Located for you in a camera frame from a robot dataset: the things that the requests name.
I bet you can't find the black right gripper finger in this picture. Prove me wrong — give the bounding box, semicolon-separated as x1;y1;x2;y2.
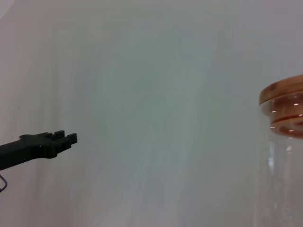
0;129;78;171

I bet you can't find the glass water dispenser jar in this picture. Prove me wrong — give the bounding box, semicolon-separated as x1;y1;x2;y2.
258;94;303;227

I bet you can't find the round bamboo jar lid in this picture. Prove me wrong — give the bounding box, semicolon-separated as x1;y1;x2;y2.
259;74;303;139

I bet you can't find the metal connector with cable loop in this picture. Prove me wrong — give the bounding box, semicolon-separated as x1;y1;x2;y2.
0;174;8;192

